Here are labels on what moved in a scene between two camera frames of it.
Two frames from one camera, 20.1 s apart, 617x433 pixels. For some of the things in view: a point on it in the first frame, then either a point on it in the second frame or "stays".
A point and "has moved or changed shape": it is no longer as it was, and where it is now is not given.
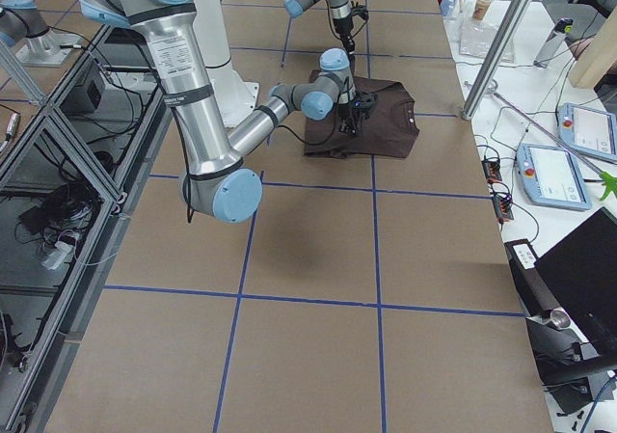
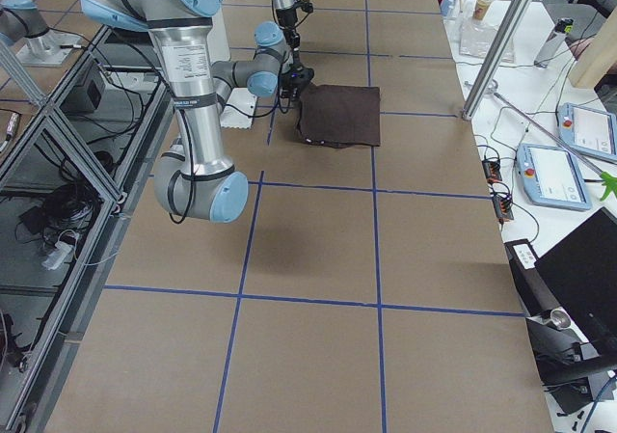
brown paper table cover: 364,295 stays
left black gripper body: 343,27 → 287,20
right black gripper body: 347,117 → 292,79
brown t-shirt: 389,130 has moved or changed shape
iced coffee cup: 483,1 stays
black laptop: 581,269 stays
